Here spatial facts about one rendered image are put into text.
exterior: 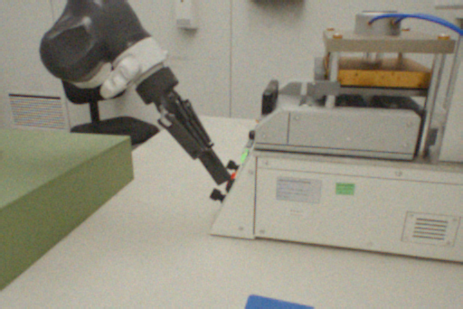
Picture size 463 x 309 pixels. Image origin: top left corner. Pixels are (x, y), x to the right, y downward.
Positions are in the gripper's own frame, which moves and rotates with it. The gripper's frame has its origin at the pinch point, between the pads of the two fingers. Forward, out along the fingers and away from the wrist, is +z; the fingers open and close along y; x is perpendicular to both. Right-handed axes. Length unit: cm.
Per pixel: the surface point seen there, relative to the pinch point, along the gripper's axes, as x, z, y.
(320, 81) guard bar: -24.5, -3.5, -1.8
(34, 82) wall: 152, -83, 174
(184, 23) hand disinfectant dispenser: 32, -48, 157
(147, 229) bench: 17.1, 2.9, -5.3
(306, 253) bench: -7.6, 20.5, -6.6
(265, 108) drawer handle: -13.3, -3.7, 4.4
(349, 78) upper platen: -28.5, -1.0, 1.5
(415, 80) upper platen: -36.7, 4.9, 1.5
